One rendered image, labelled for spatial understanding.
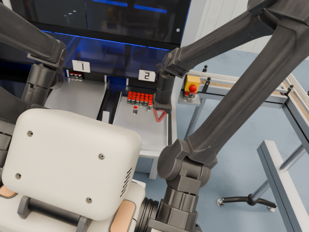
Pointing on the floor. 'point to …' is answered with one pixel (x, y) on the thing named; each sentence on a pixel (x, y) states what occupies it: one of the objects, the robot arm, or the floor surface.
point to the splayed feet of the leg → (247, 201)
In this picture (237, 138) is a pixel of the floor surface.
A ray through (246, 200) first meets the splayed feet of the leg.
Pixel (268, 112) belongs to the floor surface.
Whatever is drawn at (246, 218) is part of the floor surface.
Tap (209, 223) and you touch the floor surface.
